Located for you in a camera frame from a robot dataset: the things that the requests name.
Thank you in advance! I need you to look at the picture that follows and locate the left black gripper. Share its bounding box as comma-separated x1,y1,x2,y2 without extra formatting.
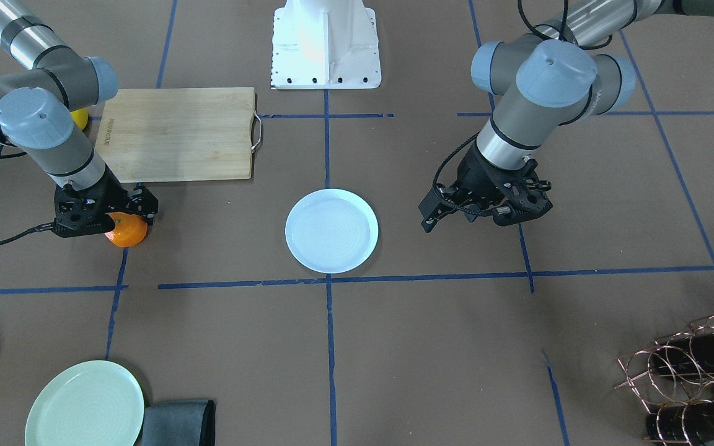
419,143,553,232

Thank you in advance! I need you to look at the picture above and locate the upper yellow lemon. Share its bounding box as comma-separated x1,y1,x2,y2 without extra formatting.
71,108,90,131

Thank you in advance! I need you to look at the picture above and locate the light green plate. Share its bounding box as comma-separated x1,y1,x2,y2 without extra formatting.
24,361,145,445

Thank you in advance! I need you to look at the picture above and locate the folded dark grey cloth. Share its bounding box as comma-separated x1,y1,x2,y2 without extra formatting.
141,399,216,445

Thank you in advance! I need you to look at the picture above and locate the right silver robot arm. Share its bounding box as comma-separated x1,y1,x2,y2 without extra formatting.
0,1,159,238

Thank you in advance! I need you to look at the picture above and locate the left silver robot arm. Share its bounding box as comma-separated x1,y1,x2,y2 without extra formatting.
419,1,714,232

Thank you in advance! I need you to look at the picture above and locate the light blue plate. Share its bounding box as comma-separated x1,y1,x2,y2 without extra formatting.
285,188,379,274

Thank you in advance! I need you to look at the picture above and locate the bamboo cutting board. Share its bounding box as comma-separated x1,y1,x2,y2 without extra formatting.
95,87,262,183

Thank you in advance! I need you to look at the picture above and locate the copper wire bottle rack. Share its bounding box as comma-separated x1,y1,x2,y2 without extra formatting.
617,314,714,445

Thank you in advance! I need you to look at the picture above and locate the dark wine bottle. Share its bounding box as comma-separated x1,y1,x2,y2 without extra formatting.
651,333,714,375
645,403,714,445

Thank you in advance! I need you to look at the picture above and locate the dark wine bottle upper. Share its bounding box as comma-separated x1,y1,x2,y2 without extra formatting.
651,333,714,375

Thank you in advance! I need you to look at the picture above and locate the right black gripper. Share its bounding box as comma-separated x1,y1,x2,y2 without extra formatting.
52,167,159,238

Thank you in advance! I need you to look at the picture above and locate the dark wine bottle lower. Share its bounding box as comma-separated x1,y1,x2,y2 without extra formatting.
645,403,714,445

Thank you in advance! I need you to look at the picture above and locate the orange mandarin fruit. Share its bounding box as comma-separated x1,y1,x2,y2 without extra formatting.
104,212,148,248

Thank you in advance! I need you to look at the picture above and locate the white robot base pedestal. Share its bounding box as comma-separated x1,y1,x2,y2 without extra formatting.
270,1,382,90

